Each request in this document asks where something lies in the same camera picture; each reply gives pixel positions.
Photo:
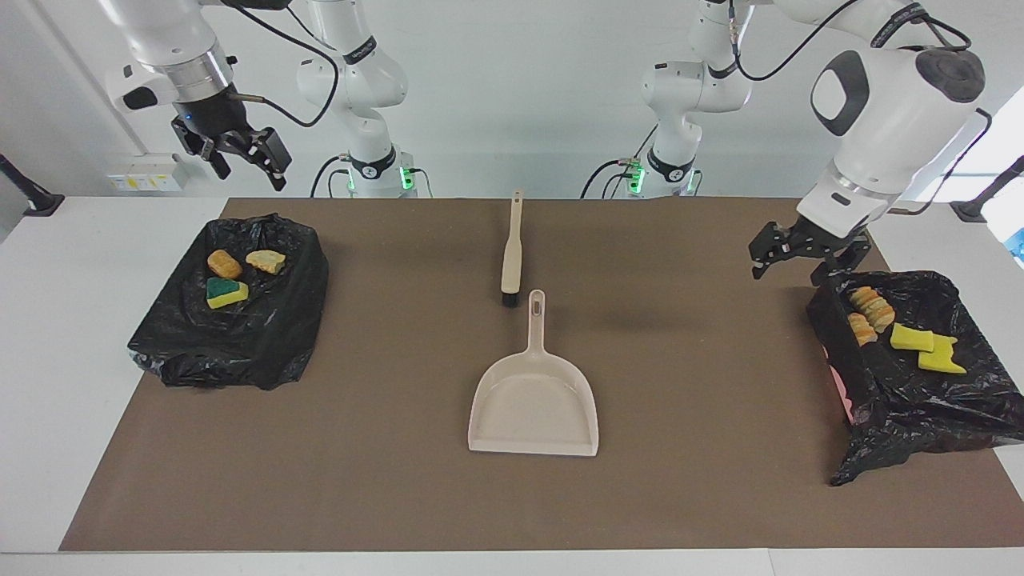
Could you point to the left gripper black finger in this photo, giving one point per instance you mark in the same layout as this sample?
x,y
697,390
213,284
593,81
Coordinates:
x,y
764,246
828,268

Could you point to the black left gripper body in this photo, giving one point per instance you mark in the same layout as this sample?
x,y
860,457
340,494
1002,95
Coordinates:
x,y
824,238

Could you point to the white wall socket box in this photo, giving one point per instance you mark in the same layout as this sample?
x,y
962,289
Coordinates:
x,y
148,172

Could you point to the beige plastic dustpan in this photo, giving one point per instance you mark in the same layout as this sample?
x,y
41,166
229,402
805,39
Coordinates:
x,y
536,408

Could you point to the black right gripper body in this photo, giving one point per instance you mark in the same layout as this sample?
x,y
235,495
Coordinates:
x,y
216,124

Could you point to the brown bread roll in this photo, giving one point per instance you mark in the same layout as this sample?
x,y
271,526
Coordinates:
x,y
224,264

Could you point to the black plastic trash bag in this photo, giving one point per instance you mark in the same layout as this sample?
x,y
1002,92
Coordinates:
x,y
920,416
264,344

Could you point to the beige brush black bristles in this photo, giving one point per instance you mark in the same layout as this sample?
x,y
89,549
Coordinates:
x,y
512,260

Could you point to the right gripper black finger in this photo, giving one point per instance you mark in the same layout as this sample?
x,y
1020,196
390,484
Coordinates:
x,y
221,164
274,160

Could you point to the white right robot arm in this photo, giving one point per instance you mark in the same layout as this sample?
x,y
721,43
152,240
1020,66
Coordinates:
x,y
176,56

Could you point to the notched yellow sponge piece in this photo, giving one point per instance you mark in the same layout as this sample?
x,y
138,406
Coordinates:
x,y
942,356

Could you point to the green yellow sponge piece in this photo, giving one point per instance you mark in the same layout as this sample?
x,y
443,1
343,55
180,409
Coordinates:
x,y
226,294

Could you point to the pink plastic bin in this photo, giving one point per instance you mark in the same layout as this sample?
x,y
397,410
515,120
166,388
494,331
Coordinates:
x,y
840,392

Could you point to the small yellow sponge wedge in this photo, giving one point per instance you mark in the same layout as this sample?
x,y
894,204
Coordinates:
x,y
912,338

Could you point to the brown table mat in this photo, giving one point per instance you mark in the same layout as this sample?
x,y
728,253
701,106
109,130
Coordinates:
x,y
512,504

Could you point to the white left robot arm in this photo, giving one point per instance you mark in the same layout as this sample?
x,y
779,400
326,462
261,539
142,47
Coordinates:
x,y
888,104

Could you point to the blue white object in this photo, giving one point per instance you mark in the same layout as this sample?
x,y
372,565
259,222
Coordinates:
x,y
1018,244

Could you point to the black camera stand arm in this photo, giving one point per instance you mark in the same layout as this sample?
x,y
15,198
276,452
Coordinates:
x,y
988,192
28,192

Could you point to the orange striped croissant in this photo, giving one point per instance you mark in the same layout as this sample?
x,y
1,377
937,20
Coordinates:
x,y
872,308

